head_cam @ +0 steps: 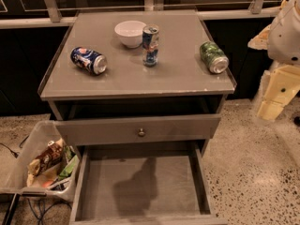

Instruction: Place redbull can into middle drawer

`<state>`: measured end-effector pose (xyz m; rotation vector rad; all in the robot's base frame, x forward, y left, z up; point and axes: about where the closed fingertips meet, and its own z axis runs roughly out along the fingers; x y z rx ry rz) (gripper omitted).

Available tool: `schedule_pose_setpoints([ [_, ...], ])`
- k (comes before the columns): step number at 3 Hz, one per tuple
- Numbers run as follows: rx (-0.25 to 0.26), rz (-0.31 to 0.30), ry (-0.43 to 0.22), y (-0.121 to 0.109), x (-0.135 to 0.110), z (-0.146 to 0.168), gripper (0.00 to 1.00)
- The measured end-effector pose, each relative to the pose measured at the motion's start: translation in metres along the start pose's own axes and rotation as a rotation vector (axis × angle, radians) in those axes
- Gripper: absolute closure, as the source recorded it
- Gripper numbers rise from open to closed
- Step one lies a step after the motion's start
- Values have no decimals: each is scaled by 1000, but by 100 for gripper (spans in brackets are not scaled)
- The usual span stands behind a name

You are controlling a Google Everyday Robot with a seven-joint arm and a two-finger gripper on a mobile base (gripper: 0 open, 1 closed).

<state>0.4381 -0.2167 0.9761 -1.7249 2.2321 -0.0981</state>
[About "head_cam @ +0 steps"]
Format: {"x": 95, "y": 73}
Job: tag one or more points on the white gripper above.
{"x": 285, "y": 40}

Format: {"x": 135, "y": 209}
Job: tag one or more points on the redbull can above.
{"x": 150, "y": 35}

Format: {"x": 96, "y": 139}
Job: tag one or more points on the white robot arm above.
{"x": 281, "y": 39}

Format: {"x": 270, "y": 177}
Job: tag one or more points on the green soda can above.
{"x": 213, "y": 57}

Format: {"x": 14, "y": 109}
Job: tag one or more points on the open middle drawer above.
{"x": 156, "y": 183}

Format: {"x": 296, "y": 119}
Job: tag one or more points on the grey drawer cabinet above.
{"x": 179, "y": 84}

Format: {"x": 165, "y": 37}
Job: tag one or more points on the blue pepsi can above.
{"x": 94, "y": 62}

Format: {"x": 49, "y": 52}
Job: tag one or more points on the upper drawer with knob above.
{"x": 139, "y": 129}

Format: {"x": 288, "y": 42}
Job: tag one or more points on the white ceramic bowl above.
{"x": 130, "y": 33}

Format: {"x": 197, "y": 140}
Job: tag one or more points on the green snack packet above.
{"x": 70, "y": 160}

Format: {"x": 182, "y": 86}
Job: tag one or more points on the brown snack bag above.
{"x": 48, "y": 158}

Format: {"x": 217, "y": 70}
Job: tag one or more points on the clear plastic bin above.
{"x": 19, "y": 181}

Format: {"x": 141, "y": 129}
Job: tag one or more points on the metal window railing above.
{"x": 33, "y": 12}

